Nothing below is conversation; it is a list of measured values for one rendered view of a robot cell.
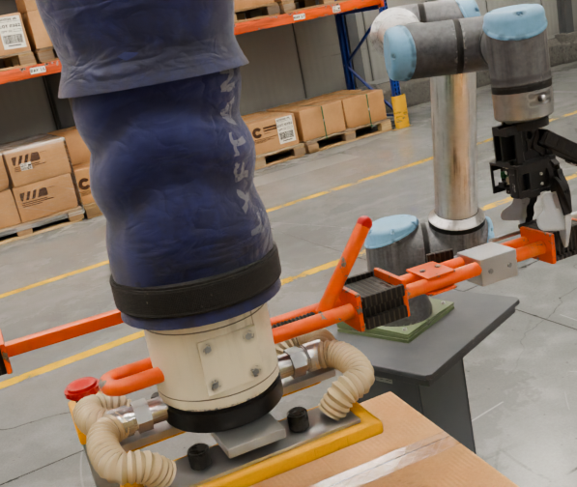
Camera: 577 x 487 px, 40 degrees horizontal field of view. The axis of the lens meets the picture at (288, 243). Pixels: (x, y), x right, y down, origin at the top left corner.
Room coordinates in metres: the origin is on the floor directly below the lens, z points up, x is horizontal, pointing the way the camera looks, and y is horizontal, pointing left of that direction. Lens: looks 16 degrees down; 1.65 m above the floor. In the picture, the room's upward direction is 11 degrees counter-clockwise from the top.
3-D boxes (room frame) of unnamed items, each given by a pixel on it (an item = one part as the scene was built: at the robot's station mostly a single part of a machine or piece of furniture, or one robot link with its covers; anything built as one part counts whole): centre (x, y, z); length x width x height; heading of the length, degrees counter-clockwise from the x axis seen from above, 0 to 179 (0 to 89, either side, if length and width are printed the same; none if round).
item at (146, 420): (1.00, 0.13, 1.16); 0.34 x 0.25 x 0.06; 111
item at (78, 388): (1.42, 0.45, 1.02); 0.07 x 0.07 x 0.04
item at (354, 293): (1.09, -0.10, 1.22); 0.10 x 0.08 x 0.06; 21
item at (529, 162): (1.21, -0.39, 1.36); 0.09 x 0.08 x 0.12; 110
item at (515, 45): (1.22, -0.40, 1.53); 0.10 x 0.09 x 0.12; 174
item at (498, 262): (1.17, -0.30, 1.21); 0.07 x 0.07 x 0.04; 21
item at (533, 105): (1.21, -0.40, 1.44); 0.10 x 0.09 x 0.05; 20
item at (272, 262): (1.01, 0.13, 1.34); 0.23 x 0.23 x 0.04
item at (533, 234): (1.21, -0.43, 1.21); 0.08 x 0.07 x 0.05; 111
